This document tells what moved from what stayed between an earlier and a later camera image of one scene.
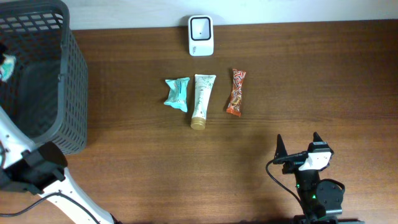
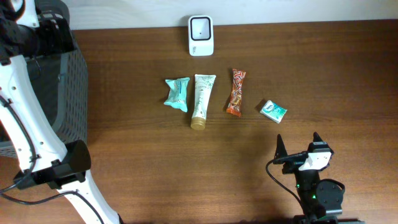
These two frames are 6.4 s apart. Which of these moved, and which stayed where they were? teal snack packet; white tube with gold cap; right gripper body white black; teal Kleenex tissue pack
Moved: teal Kleenex tissue pack
Stayed: right gripper body white black; white tube with gold cap; teal snack packet
